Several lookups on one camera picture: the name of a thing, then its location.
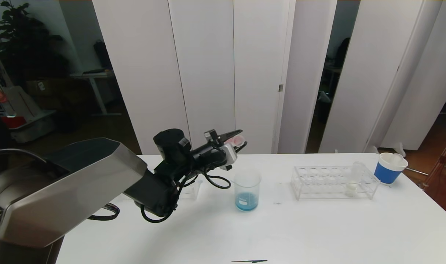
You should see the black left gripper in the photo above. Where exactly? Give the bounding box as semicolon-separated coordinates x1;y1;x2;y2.
190;129;248;159

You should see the clear plastic test tube rack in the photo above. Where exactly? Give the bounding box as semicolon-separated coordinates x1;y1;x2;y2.
179;179;204;201
290;165;380;200

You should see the clear glass beaker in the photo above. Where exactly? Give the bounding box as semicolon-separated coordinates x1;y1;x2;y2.
231;168;262;212

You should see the test tube with white pigment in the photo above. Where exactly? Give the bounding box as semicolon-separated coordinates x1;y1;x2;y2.
346;161;365;197

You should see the white folding screen panel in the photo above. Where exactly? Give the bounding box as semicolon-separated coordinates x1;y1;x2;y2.
233;0;296;154
318;0;424;154
93;0;193;155
277;0;337;154
168;0;236;155
366;0;446;152

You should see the white office desk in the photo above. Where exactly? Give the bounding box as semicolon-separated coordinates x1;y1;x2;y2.
70;69;123;117

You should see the blue paper cup white rim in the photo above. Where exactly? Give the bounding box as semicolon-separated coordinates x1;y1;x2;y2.
374;153;409;185

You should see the black backpack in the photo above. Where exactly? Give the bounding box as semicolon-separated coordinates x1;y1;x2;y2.
94;40;114;72

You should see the white screen foot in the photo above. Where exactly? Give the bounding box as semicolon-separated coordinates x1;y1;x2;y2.
365;143;406;157

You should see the brown cardboard box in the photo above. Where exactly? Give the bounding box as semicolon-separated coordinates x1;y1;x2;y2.
26;78;64;99

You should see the grey plastic crate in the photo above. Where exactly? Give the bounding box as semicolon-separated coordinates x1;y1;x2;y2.
10;119;57;144

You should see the white panel with red stripe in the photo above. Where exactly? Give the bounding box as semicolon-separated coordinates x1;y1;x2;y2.
3;85;57;123

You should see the red plastic bin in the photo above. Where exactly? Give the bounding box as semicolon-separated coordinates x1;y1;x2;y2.
2;117;27;129

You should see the dark green potted plant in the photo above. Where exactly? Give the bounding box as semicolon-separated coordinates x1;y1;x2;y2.
0;0;70;88

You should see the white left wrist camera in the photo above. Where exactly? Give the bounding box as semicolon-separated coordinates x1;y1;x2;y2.
219;143;238;171

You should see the metal frame stand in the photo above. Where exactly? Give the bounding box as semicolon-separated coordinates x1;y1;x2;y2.
421;126;446;191

